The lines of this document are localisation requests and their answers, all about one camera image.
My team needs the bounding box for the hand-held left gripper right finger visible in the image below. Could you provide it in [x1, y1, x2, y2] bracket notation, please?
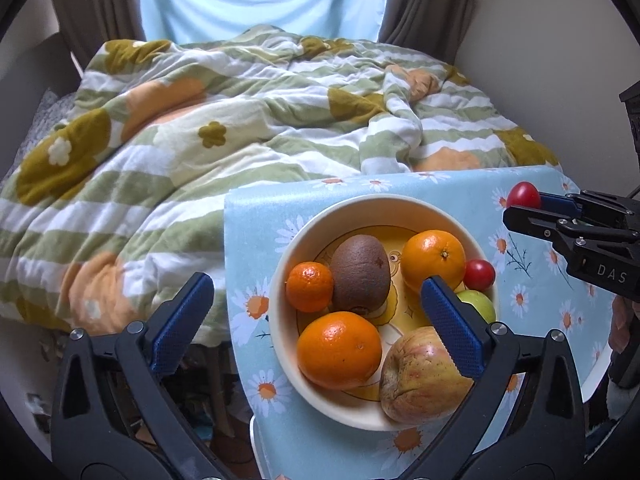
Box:
[400, 275, 586, 480]

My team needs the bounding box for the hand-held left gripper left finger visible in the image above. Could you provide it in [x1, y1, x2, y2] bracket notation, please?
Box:
[50, 272, 237, 480]

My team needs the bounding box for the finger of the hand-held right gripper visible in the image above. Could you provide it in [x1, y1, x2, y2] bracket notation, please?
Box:
[537, 190, 640, 218]
[502, 205, 601, 243]

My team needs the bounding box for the red cherry tomato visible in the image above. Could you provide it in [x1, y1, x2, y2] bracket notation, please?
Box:
[507, 181, 542, 209]
[463, 259, 497, 292]

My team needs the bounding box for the small green fruit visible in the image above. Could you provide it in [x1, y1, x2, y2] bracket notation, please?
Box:
[457, 289, 497, 326]

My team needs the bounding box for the yellow red apple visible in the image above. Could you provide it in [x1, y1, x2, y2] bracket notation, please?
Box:
[378, 326, 476, 425]

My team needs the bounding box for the medium orange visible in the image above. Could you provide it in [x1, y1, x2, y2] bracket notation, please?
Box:
[297, 311, 383, 391]

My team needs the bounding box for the cream bowl with duck print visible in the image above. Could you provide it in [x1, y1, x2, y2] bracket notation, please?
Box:
[269, 196, 500, 432]

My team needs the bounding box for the small tangerine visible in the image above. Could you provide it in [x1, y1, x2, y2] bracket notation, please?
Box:
[285, 262, 334, 313]

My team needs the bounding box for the person's right hand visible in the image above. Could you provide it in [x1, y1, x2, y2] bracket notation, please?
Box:
[608, 296, 640, 361]

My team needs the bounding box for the large orange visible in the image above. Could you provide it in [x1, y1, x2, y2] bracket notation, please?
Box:
[401, 229, 467, 295]

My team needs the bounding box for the blue daisy print tablecloth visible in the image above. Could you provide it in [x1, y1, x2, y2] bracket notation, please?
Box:
[223, 165, 620, 480]

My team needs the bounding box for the brown kiwi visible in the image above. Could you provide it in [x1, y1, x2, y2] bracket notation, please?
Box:
[330, 234, 392, 317]

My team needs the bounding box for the black device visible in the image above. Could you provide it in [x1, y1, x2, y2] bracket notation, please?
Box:
[619, 80, 640, 192]

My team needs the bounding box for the green striped flower blanket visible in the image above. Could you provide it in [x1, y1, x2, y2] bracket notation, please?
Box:
[0, 25, 562, 347]

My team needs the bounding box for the brown curtain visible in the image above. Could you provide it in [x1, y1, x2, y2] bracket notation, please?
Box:
[47, 0, 152, 68]
[377, 0, 482, 68]

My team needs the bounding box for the grey patterned bed sheet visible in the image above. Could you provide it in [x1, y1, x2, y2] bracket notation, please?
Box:
[4, 87, 82, 173]

